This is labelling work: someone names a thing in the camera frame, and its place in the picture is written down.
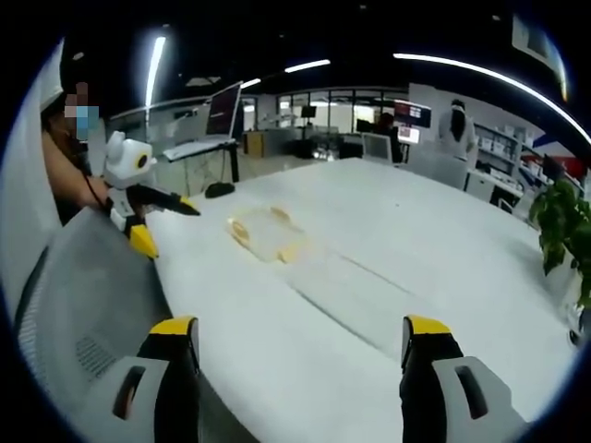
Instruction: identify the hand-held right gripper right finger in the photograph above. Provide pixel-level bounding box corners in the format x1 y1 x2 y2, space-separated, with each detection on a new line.
398 314 528 443

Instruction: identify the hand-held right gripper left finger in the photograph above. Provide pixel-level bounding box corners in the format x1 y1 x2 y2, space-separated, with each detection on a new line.
76 315 202 443

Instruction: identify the black computer mouse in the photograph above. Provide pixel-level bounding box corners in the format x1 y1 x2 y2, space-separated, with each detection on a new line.
204 182 237 199

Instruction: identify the white standing desk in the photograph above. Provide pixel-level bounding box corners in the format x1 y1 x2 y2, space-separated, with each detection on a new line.
163 137 242 195

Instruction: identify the grey mesh office chair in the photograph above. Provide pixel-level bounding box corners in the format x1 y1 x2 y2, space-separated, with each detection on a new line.
12 208 173 443

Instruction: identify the long ceiling light strip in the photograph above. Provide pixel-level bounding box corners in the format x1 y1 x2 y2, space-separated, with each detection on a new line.
144 35 167 111
283 58 332 75
392 52 591 142

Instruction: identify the cardboard box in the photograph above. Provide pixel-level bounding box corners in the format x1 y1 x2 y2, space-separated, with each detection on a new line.
242 130 268 157

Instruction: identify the computer monitor on stand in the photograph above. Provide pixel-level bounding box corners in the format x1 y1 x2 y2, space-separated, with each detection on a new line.
204 81 245 142

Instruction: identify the white cabinet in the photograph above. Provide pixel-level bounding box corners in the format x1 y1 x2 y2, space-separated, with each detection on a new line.
464 169 499 203

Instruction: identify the white-backed monitor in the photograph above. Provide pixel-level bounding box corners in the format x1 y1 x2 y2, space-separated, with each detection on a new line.
361 132 394 164

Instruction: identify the green potted plant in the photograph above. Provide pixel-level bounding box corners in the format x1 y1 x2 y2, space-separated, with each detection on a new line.
527 178 591 311

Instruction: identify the white storage shelf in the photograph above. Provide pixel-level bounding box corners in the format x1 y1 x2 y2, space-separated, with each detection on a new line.
474 122 525 179

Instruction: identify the black wrist strap cable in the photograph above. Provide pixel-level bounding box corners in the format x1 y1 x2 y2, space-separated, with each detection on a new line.
81 169 115 214

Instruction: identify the red and blue wall screen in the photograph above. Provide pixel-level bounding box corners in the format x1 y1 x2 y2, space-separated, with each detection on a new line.
393 101 433 145

